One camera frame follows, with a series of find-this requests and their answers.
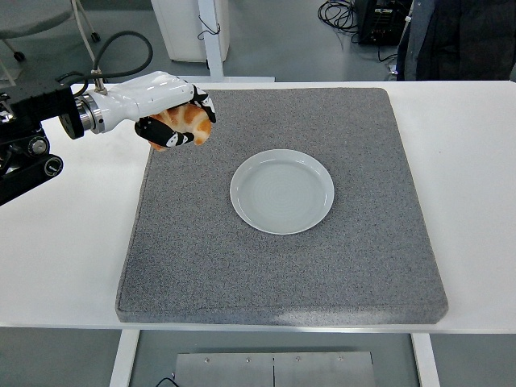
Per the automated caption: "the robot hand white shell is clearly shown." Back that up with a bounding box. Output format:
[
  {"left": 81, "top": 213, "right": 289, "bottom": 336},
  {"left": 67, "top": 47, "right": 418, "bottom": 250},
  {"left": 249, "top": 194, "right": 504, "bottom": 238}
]
[{"left": 94, "top": 70, "right": 217, "bottom": 149}]

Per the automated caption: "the white cabinet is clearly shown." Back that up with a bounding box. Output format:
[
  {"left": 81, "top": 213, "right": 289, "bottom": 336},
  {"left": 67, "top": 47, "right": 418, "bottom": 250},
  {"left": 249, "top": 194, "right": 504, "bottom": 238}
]
[{"left": 150, "top": 0, "right": 231, "bottom": 64}]

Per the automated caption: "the grey speckled mat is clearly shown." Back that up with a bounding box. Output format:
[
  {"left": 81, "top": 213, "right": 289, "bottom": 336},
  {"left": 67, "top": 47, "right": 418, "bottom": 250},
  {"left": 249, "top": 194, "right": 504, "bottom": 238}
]
[{"left": 114, "top": 87, "right": 449, "bottom": 326}]

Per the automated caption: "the thin black cable on column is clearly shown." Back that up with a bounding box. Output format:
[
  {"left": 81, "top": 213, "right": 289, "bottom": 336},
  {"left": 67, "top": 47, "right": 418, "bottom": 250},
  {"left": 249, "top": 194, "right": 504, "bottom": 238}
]
[{"left": 197, "top": 15, "right": 222, "bottom": 41}]

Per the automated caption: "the grey metal plate with screws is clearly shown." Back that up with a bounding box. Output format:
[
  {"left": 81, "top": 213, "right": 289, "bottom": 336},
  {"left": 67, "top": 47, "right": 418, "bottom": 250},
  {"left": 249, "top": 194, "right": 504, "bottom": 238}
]
[{"left": 174, "top": 351, "right": 378, "bottom": 387}]

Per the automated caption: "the golden croissant bread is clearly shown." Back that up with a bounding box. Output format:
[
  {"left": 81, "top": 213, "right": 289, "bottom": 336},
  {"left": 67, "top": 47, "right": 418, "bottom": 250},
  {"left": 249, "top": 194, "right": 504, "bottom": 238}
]
[{"left": 147, "top": 102, "right": 214, "bottom": 153}]

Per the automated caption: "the white table leg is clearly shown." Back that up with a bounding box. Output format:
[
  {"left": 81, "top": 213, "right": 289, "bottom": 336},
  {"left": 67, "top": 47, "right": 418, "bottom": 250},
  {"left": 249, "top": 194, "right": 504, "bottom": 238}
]
[
  {"left": 410, "top": 333, "right": 441, "bottom": 387},
  {"left": 109, "top": 329, "right": 141, "bottom": 387}
]

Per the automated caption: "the pale grey round plate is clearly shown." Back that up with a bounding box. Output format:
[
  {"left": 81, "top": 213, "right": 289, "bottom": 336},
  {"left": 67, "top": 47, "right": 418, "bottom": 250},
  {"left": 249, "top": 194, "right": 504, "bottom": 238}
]
[{"left": 228, "top": 148, "right": 335, "bottom": 235}]

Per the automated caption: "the black floor cable bundle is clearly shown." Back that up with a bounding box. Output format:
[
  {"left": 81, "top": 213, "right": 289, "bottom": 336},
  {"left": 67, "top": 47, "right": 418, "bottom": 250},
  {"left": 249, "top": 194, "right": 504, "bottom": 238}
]
[{"left": 317, "top": 0, "right": 362, "bottom": 44}]

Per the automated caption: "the grey hand cable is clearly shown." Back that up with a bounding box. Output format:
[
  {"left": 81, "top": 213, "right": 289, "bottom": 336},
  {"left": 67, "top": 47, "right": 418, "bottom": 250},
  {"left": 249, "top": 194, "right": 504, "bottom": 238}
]
[{"left": 89, "top": 31, "right": 155, "bottom": 88}]

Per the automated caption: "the white pedestal column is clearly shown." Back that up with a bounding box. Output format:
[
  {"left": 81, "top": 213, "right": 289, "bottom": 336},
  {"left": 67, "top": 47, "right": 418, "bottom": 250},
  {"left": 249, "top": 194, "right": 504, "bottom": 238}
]
[{"left": 160, "top": 0, "right": 276, "bottom": 84}]

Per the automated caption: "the grey stool with casters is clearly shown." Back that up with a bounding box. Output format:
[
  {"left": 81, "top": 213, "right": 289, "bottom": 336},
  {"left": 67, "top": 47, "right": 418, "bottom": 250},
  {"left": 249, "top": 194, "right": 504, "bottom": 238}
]
[{"left": 0, "top": 0, "right": 102, "bottom": 72}]

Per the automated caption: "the black electronics box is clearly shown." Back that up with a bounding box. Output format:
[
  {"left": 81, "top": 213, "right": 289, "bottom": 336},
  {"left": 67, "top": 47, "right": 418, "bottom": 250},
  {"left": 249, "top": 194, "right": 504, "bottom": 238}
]
[{"left": 354, "top": 0, "right": 414, "bottom": 46}]

